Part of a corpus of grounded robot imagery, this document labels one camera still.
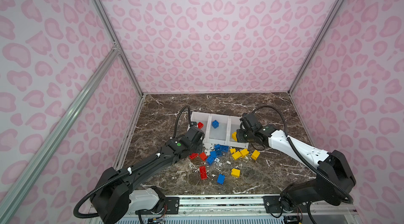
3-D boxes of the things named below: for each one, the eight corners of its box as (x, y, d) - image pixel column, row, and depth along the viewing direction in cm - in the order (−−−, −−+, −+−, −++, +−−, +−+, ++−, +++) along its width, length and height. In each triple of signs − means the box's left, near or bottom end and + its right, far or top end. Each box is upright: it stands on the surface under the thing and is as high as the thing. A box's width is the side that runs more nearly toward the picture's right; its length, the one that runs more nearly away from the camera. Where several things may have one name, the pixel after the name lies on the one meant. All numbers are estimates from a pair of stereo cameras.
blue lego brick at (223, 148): (213, 150, 93) (213, 148, 91) (214, 145, 95) (214, 143, 93) (228, 152, 92) (229, 150, 90) (229, 147, 94) (229, 145, 92)
